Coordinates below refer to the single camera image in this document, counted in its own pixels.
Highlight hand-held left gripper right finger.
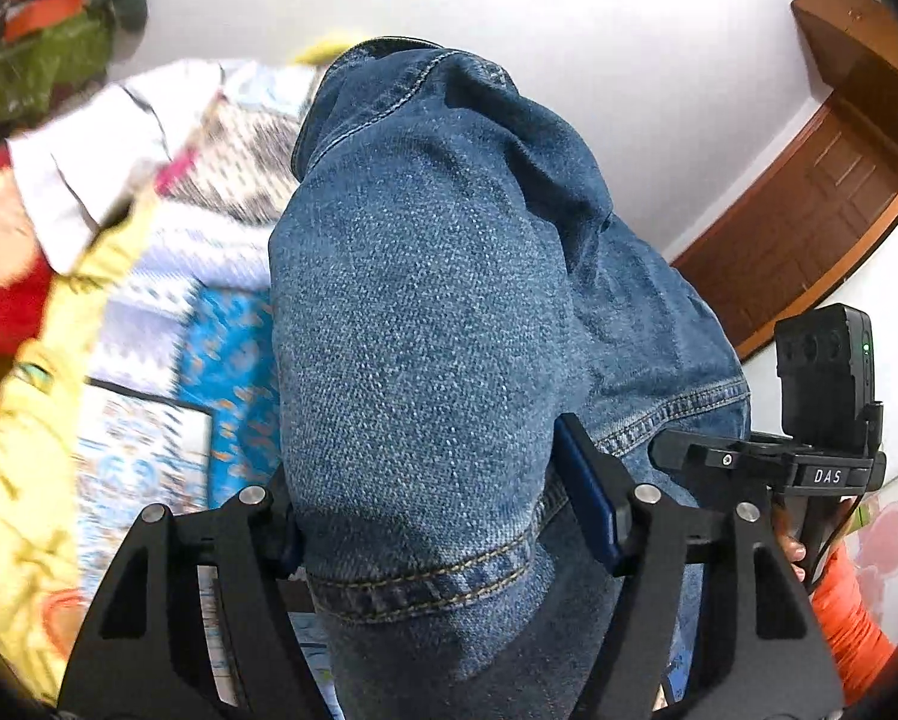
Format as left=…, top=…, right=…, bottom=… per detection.
left=554, top=414, right=845, bottom=720

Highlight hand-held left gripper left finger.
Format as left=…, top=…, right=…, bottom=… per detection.
left=57, top=463, right=331, bottom=720

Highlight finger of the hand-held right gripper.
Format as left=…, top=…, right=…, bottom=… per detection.
left=650, top=427, right=795, bottom=497

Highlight blue denim jeans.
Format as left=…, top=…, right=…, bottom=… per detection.
left=269, top=36, right=752, bottom=720

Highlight pile of assorted clothes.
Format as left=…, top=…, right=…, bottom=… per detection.
left=0, top=0, right=150, bottom=128

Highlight person's right hand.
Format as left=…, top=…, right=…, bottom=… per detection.
left=773, top=511, right=808, bottom=584

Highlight brown wooden door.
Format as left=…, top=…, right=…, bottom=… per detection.
left=670, top=0, right=898, bottom=361

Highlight blue patterned quilt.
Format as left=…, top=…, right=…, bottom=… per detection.
left=74, top=60, right=345, bottom=720

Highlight yellow printed garment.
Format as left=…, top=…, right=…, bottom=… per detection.
left=0, top=180, right=165, bottom=706

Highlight white garment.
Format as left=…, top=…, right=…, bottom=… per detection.
left=6, top=60, right=229, bottom=275

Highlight small yellow cloth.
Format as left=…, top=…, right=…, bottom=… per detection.
left=290, top=31, right=360, bottom=67

